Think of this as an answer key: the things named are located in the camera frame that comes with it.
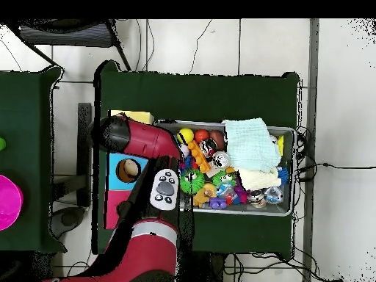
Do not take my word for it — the green spiky ball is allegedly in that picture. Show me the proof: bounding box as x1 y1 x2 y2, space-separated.
179 168 206 195

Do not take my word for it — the mint green waffle cloth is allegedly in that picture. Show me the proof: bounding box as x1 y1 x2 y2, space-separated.
221 117 282 173

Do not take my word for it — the cream waffle cloth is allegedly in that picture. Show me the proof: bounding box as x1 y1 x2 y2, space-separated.
236 166 283 191

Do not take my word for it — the wooden box with three holes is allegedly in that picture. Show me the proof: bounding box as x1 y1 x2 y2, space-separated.
104 109 156 231

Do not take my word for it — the orange plastic brick block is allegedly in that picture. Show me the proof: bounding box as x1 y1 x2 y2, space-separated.
187 140 212 174

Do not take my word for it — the yellow ball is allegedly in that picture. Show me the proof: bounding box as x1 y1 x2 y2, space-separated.
176 128 195 145

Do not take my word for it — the crushed black drink can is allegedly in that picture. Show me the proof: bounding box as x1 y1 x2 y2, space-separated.
199 139 219 158

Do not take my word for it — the orange ball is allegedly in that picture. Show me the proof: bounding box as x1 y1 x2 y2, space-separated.
194 129 210 144

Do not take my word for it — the brown football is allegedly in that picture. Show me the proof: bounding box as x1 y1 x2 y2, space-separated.
209 129 226 153

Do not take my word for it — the green spiky toy with eyes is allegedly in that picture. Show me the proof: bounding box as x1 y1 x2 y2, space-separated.
211 170 238 189

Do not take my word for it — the black upright panel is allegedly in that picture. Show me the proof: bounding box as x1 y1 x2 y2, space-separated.
76 102 93 208

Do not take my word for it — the dark grey oval base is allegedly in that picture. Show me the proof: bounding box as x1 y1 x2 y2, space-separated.
48 206 87 239

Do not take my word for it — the dark green side tablecloth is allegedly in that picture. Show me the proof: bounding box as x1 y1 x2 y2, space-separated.
0 65 68 255

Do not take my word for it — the black mesh chair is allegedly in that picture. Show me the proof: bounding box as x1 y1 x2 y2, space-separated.
5 18 132 72

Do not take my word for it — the pink round disc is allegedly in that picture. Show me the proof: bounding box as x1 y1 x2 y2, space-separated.
0 174 24 231

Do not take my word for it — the shallow wire mesh bin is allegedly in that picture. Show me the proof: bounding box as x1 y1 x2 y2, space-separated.
155 119 297 217

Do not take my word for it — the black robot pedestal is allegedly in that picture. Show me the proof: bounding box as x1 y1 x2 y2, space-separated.
178 250 228 282

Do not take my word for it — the black power cable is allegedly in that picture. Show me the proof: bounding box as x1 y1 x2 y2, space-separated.
296 162 376 183

